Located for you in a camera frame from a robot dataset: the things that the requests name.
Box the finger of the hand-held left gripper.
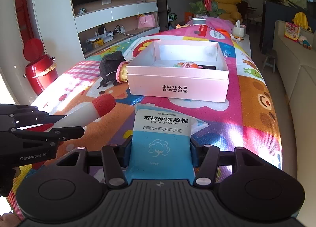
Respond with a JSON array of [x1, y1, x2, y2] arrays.
[[0, 104, 50, 132], [9, 126, 86, 144]]

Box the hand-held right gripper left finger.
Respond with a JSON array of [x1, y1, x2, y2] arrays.
[[59, 136, 134, 187]]

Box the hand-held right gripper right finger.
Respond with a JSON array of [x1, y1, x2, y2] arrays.
[[189, 138, 262, 187]]

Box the white and red toy rocket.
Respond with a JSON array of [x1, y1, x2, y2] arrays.
[[25, 94, 116, 132]]

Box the blue white cotton pad packet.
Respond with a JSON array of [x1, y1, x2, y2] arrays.
[[125, 102, 210, 184]]

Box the pink cardboard box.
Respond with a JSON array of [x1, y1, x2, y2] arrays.
[[126, 40, 230, 103]]

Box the black plush toy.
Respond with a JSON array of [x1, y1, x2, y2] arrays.
[[97, 51, 127, 89]]

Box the yellow toy with pink frill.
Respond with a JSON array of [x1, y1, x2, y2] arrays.
[[116, 61, 129, 83]]

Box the pink round toy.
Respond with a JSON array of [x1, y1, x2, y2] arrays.
[[173, 61, 204, 70]]

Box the red trash bin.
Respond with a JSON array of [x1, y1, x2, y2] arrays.
[[23, 38, 58, 95]]

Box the colourful cartoon printed table mat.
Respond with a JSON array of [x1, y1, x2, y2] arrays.
[[7, 23, 283, 218]]

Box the yellow box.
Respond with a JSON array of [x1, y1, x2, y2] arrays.
[[86, 38, 104, 47]]

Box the white router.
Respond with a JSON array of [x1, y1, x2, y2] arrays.
[[95, 26, 114, 40]]

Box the small grey stool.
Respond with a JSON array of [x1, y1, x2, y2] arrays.
[[262, 49, 278, 73]]

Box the beige sofa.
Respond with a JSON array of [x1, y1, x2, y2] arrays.
[[273, 20, 316, 168]]

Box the white tissue box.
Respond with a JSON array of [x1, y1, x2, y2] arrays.
[[232, 20, 247, 39]]

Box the pink gift bag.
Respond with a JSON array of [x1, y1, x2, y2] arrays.
[[137, 14, 157, 29]]

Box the pink cloth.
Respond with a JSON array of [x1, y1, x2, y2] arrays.
[[206, 17, 235, 33]]

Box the yellow armchair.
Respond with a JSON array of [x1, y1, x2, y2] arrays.
[[215, 0, 242, 24]]

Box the colourful printed bag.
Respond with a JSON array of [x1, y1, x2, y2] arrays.
[[284, 21, 302, 42]]

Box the dark glass fish tank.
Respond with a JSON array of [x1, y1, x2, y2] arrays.
[[262, 0, 313, 55]]

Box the white wall cabinet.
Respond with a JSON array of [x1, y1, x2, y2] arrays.
[[31, 0, 161, 60]]

